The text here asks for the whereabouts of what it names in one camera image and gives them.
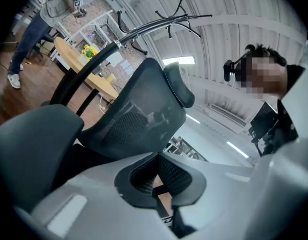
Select white metal shelf rack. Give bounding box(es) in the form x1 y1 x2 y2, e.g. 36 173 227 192
56 8 126 57

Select black mesh office chair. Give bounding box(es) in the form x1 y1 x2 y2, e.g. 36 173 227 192
77 57 187 161

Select white table lamp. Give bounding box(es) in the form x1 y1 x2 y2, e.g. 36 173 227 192
108 51 123 68

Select black coat rack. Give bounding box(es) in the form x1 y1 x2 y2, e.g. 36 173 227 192
41 0 213 107

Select black chest-mounted device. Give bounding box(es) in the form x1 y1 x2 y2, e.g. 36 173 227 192
248 101 279 144

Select round wooden table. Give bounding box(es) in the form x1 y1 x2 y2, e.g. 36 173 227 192
53 36 119 117

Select black head camera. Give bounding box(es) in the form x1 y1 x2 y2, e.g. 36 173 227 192
223 58 236 82

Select black chair headrest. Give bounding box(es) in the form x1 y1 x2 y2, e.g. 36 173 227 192
163 61 196 109

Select person's black clothing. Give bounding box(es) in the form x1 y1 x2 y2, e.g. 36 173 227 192
251 63 307 157

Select yellow flowers in pot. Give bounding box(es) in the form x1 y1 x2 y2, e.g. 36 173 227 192
81 44 99 60

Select ceiling light panel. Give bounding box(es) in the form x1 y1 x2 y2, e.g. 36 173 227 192
161 55 196 66

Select white tube light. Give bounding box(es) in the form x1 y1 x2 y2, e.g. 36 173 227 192
226 140 250 159
186 113 201 125

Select white desk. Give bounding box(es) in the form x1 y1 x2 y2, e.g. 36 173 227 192
163 135 208 162

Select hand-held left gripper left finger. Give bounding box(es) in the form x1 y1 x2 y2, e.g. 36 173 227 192
30 151 179 240

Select person's head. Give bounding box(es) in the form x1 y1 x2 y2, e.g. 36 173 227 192
235 43 288 101

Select black chair armrest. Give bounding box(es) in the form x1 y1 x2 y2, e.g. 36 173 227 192
0 103 85 214

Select ceiling air vent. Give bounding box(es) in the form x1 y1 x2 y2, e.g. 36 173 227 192
208 103 247 128

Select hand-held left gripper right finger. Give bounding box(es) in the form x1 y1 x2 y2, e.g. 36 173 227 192
158 151 260 240

